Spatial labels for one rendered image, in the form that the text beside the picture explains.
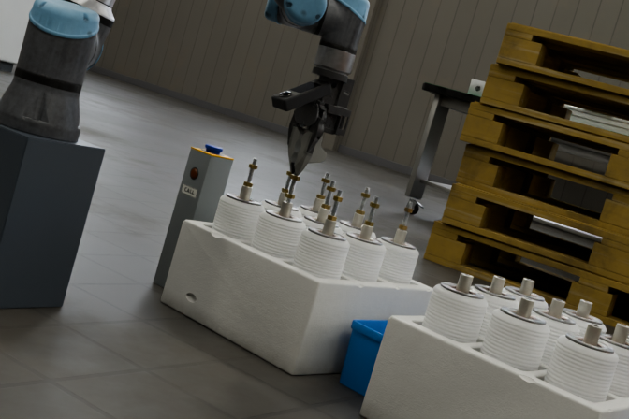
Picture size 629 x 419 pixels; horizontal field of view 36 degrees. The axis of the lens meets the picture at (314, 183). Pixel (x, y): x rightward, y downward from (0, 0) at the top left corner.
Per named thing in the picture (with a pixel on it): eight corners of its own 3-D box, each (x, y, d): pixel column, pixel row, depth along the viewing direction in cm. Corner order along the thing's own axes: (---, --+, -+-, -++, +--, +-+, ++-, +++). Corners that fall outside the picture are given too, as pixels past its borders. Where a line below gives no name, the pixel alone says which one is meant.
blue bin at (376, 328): (375, 404, 175) (395, 340, 174) (330, 380, 182) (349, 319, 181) (463, 396, 197) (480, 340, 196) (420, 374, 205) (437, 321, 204)
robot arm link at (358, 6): (328, -11, 193) (369, 2, 194) (312, 43, 194) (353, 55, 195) (333, -14, 185) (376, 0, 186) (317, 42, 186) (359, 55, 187)
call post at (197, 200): (171, 293, 212) (211, 155, 209) (152, 281, 216) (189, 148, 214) (196, 294, 217) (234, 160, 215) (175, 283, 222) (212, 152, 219)
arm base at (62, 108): (29, 136, 162) (44, 78, 161) (-27, 113, 170) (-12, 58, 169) (95, 146, 175) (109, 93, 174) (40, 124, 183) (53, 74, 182)
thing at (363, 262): (365, 329, 199) (391, 245, 198) (355, 337, 190) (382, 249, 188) (322, 313, 202) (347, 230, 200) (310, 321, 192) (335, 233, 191)
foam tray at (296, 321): (291, 376, 177) (319, 281, 175) (159, 301, 202) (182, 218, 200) (413, 370, 206) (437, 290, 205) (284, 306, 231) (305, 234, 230)
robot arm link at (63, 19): (8, 66, 165) (29, -12, 163) (22, 65, 178) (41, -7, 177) (80, 86, 166) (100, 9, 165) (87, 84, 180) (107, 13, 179)
